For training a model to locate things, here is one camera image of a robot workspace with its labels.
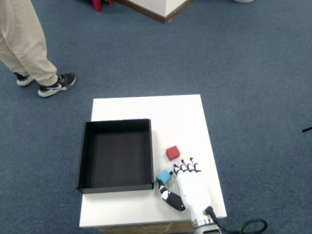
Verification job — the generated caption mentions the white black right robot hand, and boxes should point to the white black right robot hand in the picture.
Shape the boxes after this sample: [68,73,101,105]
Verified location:
[157,157,215,224]

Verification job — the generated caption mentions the blue foam cube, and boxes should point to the blue foam cube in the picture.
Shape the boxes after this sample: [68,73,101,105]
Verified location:
[156,169,173,187]

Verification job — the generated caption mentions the red foam cube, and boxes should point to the red foam cube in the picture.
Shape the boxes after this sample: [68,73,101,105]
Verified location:
[165,145,181,162]

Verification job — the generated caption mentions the black open cardboard box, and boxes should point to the black open cardboard box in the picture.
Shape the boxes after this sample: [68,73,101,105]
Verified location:
[76,118,154,195]

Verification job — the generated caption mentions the white topped wooden table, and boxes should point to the white topped wooden table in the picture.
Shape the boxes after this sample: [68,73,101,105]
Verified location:
[79,95,227,234]

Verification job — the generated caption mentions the black white sneaker with swoosh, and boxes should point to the black white sneaker with swoosh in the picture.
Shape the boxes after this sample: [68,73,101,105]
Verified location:
[38,72,77,98]

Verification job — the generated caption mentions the red plastic stool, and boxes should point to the red plastic stool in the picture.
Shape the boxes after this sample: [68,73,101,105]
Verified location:
[92,0,113,12]

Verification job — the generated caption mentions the beige trousers of person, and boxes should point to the beige trousers of person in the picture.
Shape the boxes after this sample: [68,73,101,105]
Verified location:
[0,0,59,86]

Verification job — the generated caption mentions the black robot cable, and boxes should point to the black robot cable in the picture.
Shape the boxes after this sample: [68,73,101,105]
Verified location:
[203,206,268,234]

